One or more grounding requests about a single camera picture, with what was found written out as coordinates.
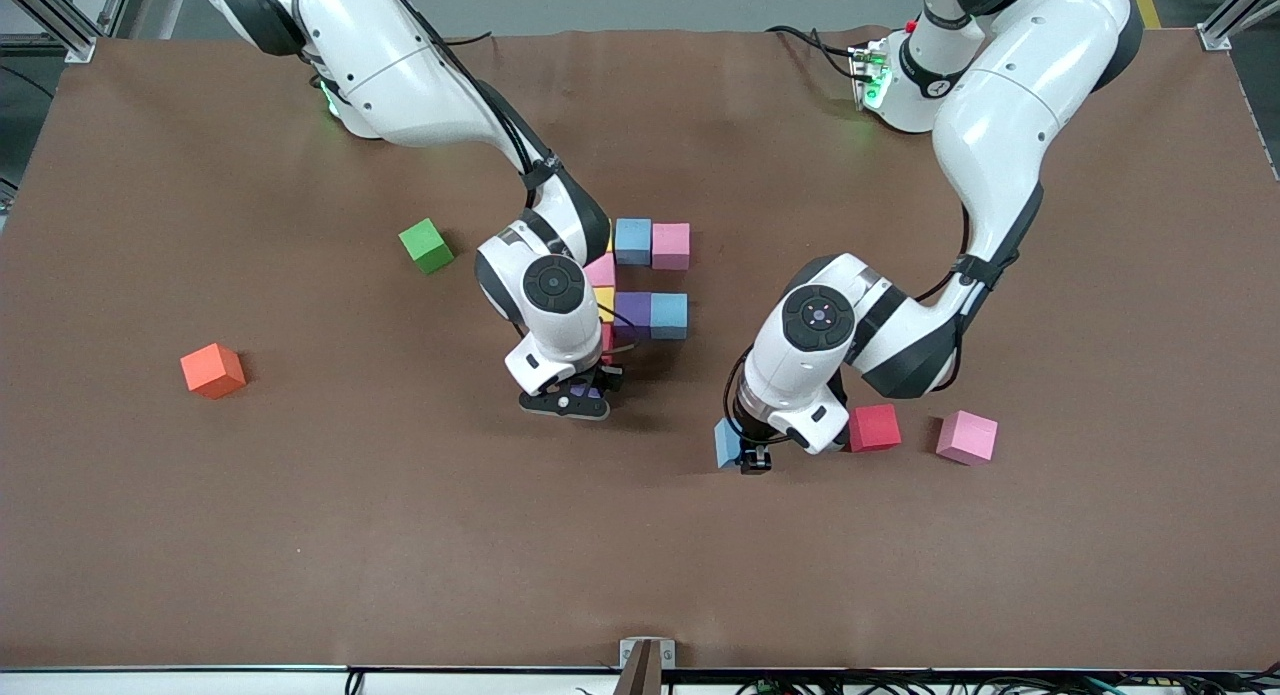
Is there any brown table cover sheet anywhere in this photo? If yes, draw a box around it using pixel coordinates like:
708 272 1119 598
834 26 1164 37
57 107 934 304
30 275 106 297
0 27 1280 673

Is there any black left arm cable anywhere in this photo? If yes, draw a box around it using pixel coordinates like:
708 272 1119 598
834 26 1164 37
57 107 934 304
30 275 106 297
722 200 1013 448

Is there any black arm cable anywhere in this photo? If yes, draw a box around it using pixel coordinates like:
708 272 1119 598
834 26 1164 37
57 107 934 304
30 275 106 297
400 0 641 358
722 200 1013 448

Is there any aluminium frame profile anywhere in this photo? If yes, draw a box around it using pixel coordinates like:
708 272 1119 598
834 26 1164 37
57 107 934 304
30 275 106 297
0 0 136 64
1197 0 1280 52

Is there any grey metal bracket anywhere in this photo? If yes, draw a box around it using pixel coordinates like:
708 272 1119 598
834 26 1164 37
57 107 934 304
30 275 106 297
619 637 677 670

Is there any orange foam cube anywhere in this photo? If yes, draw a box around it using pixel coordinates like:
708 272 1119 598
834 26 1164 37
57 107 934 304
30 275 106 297
180 342 247 400

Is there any green foam cube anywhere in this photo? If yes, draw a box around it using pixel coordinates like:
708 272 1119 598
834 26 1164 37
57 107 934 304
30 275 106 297
398 217 456 276

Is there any black base cable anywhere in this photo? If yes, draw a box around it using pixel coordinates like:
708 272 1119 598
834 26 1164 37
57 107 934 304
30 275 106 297
768 25 867 81

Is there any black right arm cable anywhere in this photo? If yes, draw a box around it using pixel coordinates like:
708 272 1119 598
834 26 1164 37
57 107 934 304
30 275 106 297
400 0 641 358

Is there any white table edge rail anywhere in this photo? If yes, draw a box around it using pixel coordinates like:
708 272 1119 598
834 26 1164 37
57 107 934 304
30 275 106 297
0 665 1280 695

